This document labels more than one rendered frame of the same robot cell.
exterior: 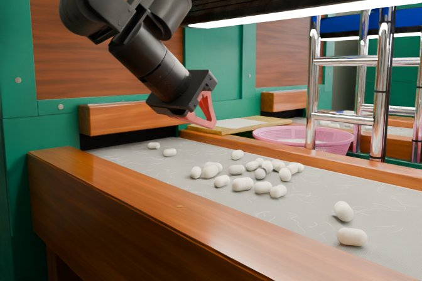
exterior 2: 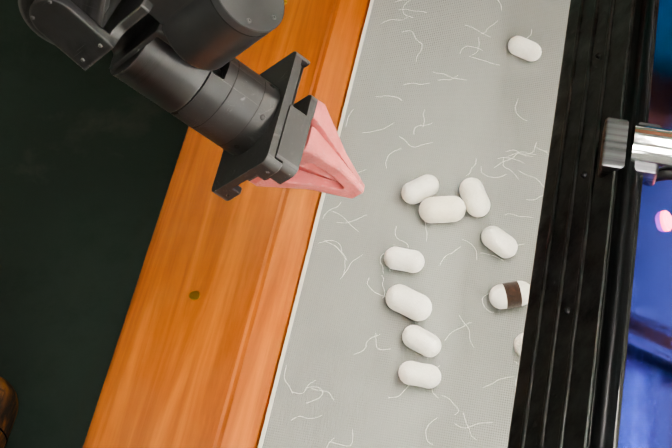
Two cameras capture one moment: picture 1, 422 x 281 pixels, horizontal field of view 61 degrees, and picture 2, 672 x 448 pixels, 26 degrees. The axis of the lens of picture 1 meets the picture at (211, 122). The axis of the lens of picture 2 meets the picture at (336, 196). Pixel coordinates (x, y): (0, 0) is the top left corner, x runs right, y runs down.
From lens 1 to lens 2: 94 cm
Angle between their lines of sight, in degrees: 63
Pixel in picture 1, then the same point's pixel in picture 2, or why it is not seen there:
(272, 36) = not seen: outside the picture
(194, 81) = (251, 153)
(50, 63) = not seen: outside the picture
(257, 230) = (180, 433)
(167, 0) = (194, 28)
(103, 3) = (56, 28)
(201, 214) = (185, 340)
